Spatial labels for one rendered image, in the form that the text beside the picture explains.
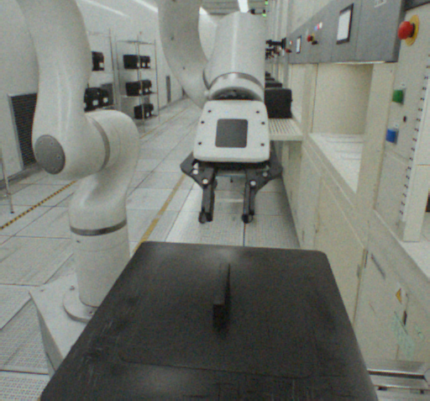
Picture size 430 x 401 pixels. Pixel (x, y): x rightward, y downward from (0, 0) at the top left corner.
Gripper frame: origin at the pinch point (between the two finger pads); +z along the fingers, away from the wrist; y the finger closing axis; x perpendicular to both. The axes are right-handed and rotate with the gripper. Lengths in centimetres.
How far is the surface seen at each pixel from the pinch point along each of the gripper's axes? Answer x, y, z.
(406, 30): 19, 37, -53
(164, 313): -0.6, -6.2, 13.7
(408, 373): 31.9, 31.2, 17.2
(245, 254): 9.5, 2.3, 3.8
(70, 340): 32.0, -31.9, 16.8
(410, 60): 24, 39, -49
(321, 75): 129, 41, -143
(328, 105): 142, 48, -131
